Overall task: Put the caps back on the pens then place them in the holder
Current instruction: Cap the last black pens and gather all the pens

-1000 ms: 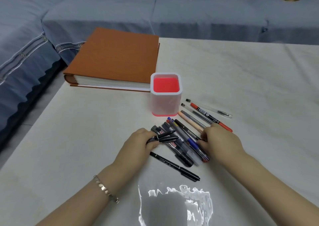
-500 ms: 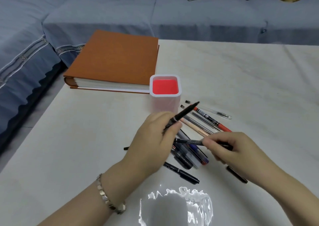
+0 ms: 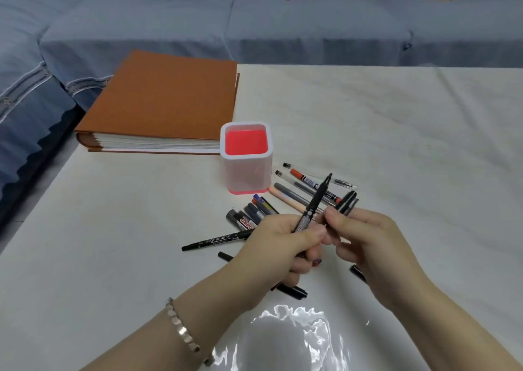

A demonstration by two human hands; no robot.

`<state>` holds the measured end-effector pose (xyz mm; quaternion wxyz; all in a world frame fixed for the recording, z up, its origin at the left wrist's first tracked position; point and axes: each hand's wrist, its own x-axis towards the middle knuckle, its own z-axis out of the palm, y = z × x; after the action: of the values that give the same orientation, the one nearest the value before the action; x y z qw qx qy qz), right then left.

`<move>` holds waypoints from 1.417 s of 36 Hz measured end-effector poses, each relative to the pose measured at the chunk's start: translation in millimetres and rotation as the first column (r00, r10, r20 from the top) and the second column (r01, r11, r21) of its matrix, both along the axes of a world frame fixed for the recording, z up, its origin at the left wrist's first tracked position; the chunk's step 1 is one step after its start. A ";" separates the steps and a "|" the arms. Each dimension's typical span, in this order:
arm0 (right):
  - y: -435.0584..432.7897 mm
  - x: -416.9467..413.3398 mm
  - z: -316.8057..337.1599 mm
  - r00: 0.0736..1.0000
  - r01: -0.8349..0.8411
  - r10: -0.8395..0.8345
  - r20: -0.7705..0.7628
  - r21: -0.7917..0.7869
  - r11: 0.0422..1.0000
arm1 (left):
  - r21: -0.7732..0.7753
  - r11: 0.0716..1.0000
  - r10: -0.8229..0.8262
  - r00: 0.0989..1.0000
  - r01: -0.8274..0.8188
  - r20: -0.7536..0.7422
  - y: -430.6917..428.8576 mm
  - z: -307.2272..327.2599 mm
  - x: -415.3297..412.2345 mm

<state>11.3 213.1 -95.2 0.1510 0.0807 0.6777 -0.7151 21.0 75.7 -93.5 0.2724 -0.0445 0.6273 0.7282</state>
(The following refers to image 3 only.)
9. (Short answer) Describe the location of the person's right hand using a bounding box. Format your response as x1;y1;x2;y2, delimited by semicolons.
321;208;435;313

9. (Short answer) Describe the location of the person's left hand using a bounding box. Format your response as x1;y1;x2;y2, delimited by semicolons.
173;214;329;355

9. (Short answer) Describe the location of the dark barrel gel pen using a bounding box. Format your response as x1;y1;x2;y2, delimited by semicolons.
244;203;266;225

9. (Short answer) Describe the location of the black whiteboard marker pen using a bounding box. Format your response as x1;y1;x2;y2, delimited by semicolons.
226;209;256;232

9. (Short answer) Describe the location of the peach barrel pen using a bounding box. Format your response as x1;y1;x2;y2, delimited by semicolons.
268;186;307;215

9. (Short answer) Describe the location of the clear barrel gel pen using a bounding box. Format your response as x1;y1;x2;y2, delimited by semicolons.
282;162;357;191

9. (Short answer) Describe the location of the red black marker pen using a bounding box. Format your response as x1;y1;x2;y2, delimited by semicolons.
290;168;342;205

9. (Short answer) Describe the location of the red white pen holder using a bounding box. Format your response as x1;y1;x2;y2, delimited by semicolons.
220;121;273;195

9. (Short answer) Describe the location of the person's right forearm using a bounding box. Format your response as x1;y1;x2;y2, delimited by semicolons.
390;278;523;371

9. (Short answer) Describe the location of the white table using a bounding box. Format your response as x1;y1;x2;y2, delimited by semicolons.
0;64;523;371

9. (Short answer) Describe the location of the orange cover binder album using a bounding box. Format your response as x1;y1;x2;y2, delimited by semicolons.
75;50;241;155

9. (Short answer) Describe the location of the blue grey sofa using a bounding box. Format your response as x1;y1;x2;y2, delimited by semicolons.
0;0;523;236

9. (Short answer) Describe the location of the pale bead bracelet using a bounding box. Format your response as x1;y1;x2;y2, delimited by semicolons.
165;297;215;367

